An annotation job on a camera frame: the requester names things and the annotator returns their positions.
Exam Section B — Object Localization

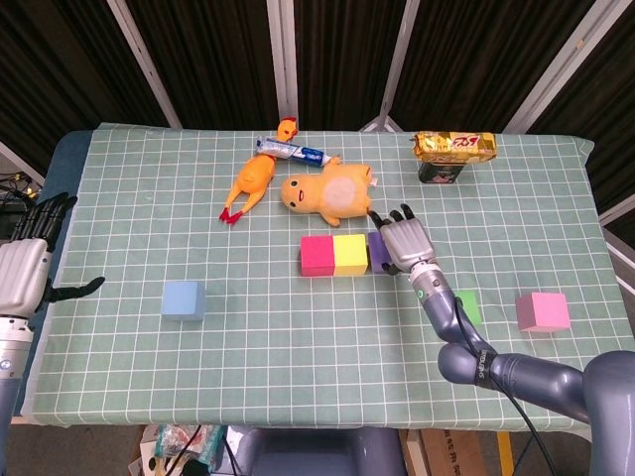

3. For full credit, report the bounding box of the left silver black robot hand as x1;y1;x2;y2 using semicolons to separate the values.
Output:
0;193;106;316

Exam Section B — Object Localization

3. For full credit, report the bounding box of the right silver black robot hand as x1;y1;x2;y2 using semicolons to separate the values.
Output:
366;202;438;277

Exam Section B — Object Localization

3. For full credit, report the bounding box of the purple foam cube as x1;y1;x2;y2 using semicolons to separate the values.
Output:
366;231;393;276

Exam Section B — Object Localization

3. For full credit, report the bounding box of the magenta foam cube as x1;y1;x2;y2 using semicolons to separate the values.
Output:
300;235;336;278

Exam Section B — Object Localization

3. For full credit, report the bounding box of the green foam cube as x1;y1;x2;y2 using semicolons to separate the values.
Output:
454;290;483;327

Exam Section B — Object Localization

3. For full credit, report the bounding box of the blue foam cube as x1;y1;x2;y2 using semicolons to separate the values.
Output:
161;280;207;322

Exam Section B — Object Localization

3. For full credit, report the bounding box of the black equipment box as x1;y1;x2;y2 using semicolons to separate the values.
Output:
0;197;29;242

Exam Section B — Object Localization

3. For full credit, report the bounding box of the yellow foam cube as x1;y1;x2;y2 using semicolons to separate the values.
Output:
331;233;369;278

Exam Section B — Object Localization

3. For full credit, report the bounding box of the dark green tin can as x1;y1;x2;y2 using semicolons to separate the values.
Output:
417;157;466;186

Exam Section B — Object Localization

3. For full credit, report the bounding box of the yellow plush duck toy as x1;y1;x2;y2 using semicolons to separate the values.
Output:
280;155;378;229

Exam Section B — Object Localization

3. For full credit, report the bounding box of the gold biscuit packet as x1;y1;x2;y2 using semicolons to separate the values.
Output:
413;130;498;163

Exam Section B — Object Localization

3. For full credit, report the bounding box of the silver blue toothpaste tube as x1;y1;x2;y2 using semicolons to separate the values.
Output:
255;137;332;168

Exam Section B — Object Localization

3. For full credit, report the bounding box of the green checked tablecloth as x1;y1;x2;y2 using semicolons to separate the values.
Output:
22;122;624;430

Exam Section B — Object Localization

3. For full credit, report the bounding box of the light pink foam cube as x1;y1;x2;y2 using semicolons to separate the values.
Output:
514;291;572;334

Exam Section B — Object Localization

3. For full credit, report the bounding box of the orange rubber chicken toy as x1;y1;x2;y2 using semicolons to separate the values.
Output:
219;116;301;226

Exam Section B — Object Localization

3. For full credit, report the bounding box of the brown cardboard box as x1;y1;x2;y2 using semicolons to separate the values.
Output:
400;428;502;476

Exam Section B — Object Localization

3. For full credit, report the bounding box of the grey-blue robot torso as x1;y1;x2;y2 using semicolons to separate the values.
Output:
220;426;408;476

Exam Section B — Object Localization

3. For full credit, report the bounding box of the yellow table leg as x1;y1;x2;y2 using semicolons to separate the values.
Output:
497;430;515;476

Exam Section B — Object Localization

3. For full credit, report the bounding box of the green snack bag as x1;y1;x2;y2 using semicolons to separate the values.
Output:
151;424;227;470

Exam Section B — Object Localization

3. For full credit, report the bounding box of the white frame post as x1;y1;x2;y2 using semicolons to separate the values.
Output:
503;0;624;134
602;226;635;294
598;193;635;229
266;0;299;131
0;140;49;185
106;0;183;130
359;0;423;133

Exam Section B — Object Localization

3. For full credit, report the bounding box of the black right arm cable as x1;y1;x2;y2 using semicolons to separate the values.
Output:
448;297;552;476

